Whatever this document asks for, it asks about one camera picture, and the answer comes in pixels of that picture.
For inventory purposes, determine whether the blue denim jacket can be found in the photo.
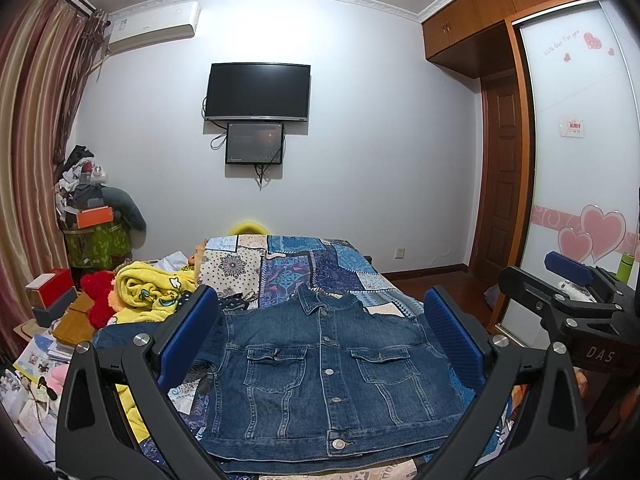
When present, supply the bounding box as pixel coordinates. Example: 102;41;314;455
94;285;469;476

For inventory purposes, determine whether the pile of clothes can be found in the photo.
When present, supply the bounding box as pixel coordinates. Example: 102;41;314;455
54;144;107;229

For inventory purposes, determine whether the green bottle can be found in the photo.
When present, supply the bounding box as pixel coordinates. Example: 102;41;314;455
616;252;634;284

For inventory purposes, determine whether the brown wooden door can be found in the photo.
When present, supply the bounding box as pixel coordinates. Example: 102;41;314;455
471;73;522;286

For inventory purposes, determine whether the wooden box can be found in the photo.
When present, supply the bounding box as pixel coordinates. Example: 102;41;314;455
52;292;96;346

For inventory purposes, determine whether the red plush toy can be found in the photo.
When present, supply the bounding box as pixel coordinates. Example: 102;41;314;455
80;270;116;330

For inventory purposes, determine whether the yellow cartoon blanket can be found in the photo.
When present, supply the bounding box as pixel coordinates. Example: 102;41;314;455
106;260;199;443

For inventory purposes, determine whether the red and white box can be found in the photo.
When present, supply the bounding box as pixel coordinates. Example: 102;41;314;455
25;269;74;309

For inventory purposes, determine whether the white wardrobe sliding door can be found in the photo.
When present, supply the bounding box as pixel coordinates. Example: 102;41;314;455
499;0;640;351

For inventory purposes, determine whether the orange box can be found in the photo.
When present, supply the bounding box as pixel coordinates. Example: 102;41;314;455
76;206;114;229

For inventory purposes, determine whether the blue patchwork bedspread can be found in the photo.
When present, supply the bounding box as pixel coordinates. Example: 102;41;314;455
134;233;516;480

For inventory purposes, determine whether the dark green plush cushion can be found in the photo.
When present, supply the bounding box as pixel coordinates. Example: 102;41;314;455
102;186;146;232

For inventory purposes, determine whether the wooden overhead cabinet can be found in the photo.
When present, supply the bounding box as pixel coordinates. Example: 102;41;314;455
422;0;577;79

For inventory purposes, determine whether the yellow round object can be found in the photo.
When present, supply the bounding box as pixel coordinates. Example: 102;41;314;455
228;221;270;236

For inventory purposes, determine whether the striped red curtain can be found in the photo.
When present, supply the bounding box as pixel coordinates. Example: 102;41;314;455
1;0;106;358

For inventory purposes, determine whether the white air conditioner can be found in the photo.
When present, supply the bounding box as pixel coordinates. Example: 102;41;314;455
107;1;201;54

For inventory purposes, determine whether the small black wall monitor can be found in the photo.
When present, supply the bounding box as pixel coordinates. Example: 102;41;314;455
226;122;284;165

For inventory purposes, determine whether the black wall television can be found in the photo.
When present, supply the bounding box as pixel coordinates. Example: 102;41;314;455
204;62;311;122

